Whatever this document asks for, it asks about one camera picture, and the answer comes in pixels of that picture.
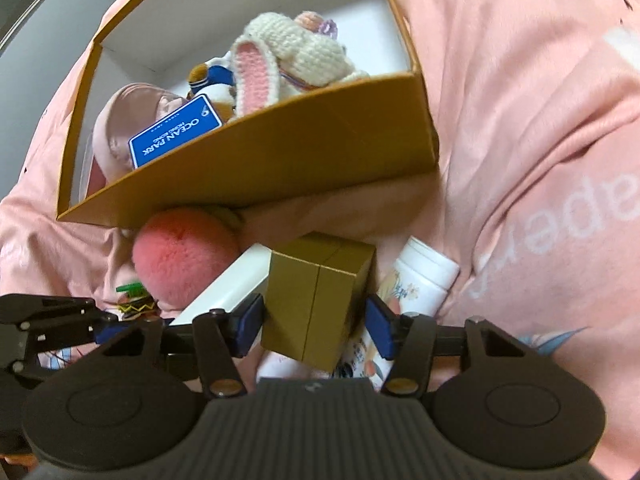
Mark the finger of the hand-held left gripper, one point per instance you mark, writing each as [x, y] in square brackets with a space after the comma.
[60, 342]
[50, 310]

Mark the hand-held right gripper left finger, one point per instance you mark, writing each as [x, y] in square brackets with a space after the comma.
[247, 322]

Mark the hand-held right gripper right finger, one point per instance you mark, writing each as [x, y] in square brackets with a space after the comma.
[380, 327]

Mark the small gold box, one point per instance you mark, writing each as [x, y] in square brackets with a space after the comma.
[310, 300]

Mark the white plastic bottle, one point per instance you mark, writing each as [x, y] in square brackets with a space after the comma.
[425, 270]

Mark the pink fluffy ball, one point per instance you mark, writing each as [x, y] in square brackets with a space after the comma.
[185, 255]

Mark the orange cardboard box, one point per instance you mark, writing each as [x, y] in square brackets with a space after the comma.
[325, 150]

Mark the pink cap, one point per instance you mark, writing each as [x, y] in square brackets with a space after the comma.
[120, 130]

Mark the blue card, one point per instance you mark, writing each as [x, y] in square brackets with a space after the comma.
[175, 132]

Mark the sailor plush dog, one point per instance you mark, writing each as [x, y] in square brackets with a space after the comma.
[217, 75]

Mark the cream crochet bunny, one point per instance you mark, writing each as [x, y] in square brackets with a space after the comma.
[300, 50]

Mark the white flat box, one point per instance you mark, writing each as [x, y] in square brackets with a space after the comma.
[230, 285]

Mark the pink printed blanket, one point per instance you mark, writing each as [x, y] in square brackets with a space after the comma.
[525, 110]

